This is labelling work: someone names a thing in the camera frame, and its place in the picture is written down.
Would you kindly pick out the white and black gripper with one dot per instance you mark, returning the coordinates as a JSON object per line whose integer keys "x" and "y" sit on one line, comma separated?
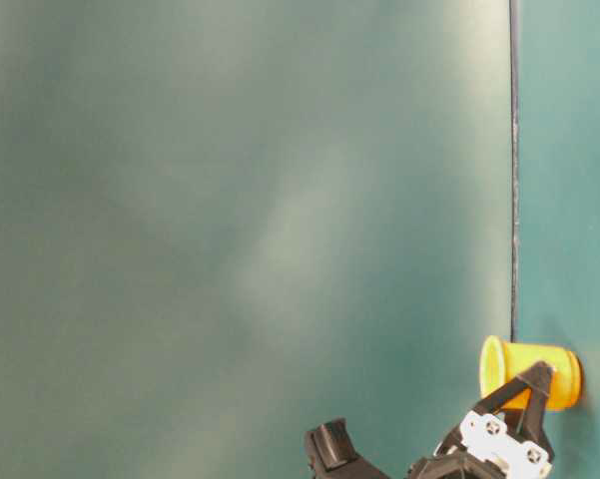
{"x": 483, "y": 445}

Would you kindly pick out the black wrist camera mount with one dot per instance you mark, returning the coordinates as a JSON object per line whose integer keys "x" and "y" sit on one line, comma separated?
{"x": 331, "y": 455}

